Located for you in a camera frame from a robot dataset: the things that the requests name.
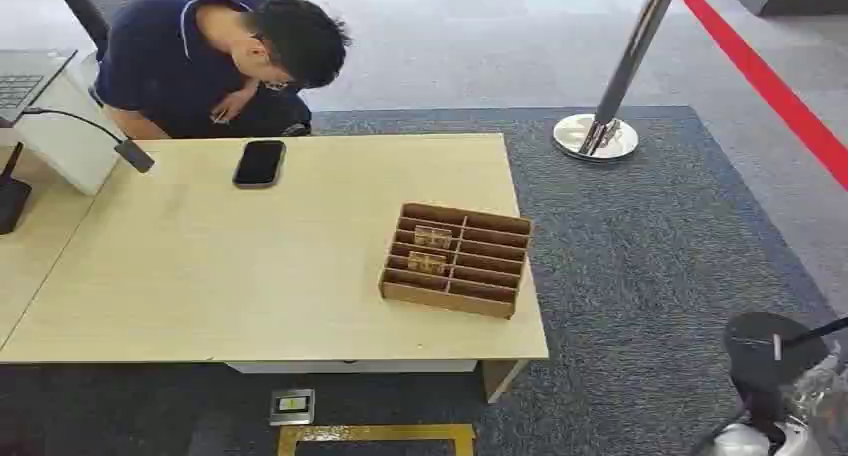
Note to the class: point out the person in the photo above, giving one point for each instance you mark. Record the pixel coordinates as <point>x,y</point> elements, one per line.
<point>166,62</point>

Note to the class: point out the wooden card box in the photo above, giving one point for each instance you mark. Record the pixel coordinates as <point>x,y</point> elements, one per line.
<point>457,261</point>

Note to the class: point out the pale wooden desk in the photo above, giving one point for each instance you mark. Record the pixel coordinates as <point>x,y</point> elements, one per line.
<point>265,267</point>

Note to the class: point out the person's hand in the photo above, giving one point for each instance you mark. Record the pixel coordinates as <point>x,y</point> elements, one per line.
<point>230,106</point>

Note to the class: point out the silver floor socket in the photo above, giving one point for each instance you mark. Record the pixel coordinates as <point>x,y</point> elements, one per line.
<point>292,406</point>

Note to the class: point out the dark blue carpet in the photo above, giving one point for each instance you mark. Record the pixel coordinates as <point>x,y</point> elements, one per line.
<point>649,274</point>

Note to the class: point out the black stand base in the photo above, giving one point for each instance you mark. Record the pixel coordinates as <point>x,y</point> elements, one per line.
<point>10,198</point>

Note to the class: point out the black smartphone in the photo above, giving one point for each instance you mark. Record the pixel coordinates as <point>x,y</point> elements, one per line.
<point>260,163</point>

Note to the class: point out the grey laptop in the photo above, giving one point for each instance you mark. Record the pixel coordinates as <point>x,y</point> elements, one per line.
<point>20,82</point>

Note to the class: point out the chrome stanchion post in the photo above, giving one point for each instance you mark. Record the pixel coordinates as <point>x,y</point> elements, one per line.
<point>613,95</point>

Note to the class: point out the red barrier belt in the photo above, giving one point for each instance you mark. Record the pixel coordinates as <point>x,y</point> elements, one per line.
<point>762,75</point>

